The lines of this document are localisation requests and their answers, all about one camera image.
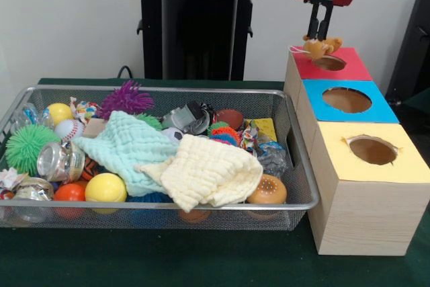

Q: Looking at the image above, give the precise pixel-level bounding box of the brown plush bear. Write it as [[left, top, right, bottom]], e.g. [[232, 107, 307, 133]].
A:
[[290, 36, 343, 61]]

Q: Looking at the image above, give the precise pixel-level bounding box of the cream cloth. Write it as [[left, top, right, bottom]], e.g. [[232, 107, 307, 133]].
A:
[[134, 134, 264, 213]]

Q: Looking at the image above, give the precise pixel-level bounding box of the wooden box with three holes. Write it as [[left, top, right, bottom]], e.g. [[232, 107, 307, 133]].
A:
[[284, 46, 430, 256]]

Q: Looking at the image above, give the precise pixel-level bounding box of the silver mesh bin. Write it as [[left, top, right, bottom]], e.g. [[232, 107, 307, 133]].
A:
[[0, 84, 320, 231]]

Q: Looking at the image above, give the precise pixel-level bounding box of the black upright panel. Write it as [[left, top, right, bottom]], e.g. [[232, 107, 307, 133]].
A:
[[385, 0, 430, 103]]

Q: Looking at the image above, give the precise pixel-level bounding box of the yellow toy cheese wedge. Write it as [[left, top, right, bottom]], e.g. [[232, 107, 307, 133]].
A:
[[250, 118, 278, 143]]

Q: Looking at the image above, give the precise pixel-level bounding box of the dark green table cloth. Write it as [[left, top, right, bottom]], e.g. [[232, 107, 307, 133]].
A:
[[394, 95, 430, 126], [0, 77, 430, 287]]

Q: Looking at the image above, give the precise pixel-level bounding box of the toy burger bun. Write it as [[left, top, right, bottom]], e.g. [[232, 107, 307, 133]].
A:
[[247, 174, 288, 204]]

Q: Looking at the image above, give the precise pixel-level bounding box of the purple spiky ball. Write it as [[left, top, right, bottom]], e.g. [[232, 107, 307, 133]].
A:
[[96, 80, 155, 120]]

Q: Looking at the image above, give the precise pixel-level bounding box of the mint green cloth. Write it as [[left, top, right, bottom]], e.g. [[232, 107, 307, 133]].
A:
[[71, 110, 179, 197]]

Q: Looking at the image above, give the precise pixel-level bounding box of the large yellow ball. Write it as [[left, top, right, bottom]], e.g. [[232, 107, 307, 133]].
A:
[[85, 173, 128, 203]]

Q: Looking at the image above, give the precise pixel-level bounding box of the white baseball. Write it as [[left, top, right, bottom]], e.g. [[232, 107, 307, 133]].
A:
[[54, 119, 85, 142]]

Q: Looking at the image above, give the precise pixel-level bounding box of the clear plastic jar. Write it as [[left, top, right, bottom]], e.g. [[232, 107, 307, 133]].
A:
[[36, 141, 85, 182]]

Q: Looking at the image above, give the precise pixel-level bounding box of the orange ball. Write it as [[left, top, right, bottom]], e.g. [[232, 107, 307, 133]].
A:
[[53, 183, 87, 202]]

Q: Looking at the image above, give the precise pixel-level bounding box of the large green spiky ball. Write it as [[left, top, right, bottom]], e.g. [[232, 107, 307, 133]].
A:
[[5, 124, 62, 177]]

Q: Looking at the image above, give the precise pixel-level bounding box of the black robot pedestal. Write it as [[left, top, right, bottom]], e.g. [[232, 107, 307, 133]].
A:
[[130, 0, 270, 81]]

